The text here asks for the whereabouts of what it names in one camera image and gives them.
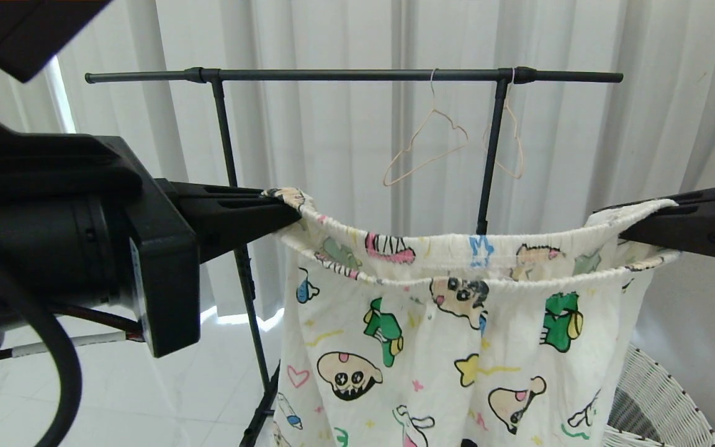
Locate white curtain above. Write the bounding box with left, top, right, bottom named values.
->
left=0, top=0, right=715, bottom=327

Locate black clothes rack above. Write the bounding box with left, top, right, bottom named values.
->
left=84, top=66, right=624, bottom=447

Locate cream printed garment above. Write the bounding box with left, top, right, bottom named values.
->
left=261, top=186, right=682, bottom=447

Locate white laundry basket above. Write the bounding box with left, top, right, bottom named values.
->
left=601, top=343, right=715, bottom=447

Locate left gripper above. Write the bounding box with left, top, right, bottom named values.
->
left=0, top=177, right=302, bottom=359

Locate pink clothes hanger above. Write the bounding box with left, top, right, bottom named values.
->
left=383, top=68, right=470, bottom=187
left=485, top=68, right=526, bottom=181

